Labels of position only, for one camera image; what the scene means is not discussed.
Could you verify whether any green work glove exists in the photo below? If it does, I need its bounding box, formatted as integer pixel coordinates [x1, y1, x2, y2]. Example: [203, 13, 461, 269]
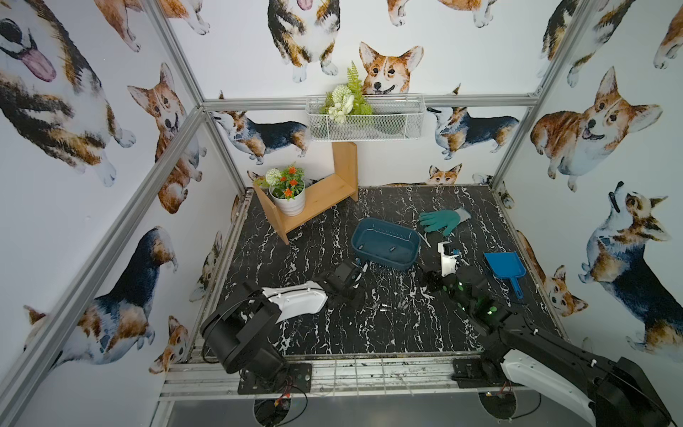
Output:
[419, 208, 471, 237]

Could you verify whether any white wire basket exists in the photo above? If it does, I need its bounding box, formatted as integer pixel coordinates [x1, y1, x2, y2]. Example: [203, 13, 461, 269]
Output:
[305, 94, 426, 142]

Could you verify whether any blue plastic dustpan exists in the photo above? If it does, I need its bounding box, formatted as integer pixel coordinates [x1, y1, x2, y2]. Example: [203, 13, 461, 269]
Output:
[484, 252, 526, 300]

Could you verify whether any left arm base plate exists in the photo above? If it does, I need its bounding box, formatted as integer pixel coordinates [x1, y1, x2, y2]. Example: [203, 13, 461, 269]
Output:
[238, 363, 313, 395]

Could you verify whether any wooden shelf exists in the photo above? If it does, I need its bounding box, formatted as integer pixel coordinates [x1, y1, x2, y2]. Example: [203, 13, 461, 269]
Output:
[254, 142, 359, 245]

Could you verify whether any white pot with flowers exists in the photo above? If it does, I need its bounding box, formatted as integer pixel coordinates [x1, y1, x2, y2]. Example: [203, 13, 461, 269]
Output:
[254, 164, 306, 217]

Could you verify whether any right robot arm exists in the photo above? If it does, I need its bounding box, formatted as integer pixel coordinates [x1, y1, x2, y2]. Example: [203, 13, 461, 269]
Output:
[420, 267, 675, 426]

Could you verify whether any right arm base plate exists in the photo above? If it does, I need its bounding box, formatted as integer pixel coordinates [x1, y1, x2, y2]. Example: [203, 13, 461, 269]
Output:
[451, 358, 508, 388]

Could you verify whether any teal plastic storage box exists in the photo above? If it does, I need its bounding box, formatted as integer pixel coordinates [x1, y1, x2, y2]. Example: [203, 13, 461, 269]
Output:
[351, 217, 421, 270]

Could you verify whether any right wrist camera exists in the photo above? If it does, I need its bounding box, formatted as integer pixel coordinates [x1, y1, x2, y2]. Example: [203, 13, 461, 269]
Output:
[438, 241, 462, 277]

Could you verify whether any artificial green fern plant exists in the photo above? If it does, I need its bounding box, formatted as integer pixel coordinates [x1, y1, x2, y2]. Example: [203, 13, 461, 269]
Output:
[320, 62, 374, 125]

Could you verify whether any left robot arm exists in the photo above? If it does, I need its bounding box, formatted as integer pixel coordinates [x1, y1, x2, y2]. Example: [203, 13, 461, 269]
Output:
[200, 260, 367, 382]

